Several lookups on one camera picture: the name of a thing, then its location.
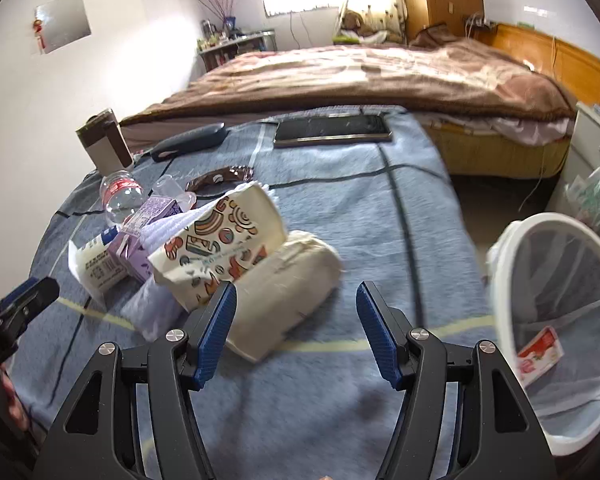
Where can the dark glasses case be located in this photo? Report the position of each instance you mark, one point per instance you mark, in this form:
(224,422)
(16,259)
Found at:
(190,140)

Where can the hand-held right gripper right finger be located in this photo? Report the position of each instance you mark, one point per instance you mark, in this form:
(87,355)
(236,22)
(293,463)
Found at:
(377,335)

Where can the red hanging ornament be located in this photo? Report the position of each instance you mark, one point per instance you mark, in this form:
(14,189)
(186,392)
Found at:
(39,30)

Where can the white mesh waste bin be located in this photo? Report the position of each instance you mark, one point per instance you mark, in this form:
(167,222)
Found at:
(560,280)

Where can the dried branches in vase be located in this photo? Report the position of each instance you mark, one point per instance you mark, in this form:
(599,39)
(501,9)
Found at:
(222,5)

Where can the brown plush toy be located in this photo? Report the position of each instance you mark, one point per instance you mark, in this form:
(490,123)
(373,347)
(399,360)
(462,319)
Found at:
(355,27)

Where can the clear plastic cup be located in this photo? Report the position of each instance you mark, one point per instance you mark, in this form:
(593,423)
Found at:
(167,187)

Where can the wooden bed headboard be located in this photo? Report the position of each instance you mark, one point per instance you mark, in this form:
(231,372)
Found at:
(575,60)

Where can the red and white packet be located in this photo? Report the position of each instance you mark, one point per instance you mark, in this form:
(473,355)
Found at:
(537,355)

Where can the purple drink carton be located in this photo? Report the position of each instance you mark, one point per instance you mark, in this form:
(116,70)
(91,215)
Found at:
(150,215)

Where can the brown and grey travel mug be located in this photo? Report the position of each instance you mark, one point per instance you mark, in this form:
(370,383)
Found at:
(105,145)

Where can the yellow bed base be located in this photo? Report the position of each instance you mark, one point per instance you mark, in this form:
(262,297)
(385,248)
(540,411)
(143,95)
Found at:
(505,155)

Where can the brown snack wrapper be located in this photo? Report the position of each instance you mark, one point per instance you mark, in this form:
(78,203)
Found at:
(220,177)

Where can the white drink carton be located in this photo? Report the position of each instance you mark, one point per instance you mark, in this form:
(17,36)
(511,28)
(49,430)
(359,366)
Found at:
(92,260)

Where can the green plastic bag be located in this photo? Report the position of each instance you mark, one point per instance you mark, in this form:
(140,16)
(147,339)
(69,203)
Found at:
(597,195)

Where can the silver wall poster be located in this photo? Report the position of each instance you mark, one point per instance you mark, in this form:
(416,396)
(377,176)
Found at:
(62,22)

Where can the white nightstand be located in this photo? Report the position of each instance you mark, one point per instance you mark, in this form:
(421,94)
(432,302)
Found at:
(590,145)

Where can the bed with brown blanket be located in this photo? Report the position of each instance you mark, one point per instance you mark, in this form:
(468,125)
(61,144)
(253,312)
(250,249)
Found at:
(380,75)

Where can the clear red-label plastic bottle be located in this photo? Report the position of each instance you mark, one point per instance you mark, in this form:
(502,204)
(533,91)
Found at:
(122,197)

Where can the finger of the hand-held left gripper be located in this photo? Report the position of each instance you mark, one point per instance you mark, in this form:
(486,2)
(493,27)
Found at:
(30,296)

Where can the cluttered shelf desk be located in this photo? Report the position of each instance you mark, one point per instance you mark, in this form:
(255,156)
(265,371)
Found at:
(235,47)

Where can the blue grey blanket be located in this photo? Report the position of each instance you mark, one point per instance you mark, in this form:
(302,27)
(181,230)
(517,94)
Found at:
(330,210)

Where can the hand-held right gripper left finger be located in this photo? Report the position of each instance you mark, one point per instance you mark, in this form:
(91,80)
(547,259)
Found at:
(215,335)

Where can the cream paper bag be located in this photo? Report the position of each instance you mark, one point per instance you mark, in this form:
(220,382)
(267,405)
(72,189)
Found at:
(290,280)

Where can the colourful printed paper bag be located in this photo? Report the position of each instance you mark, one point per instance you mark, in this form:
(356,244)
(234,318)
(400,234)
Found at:
(220,240)

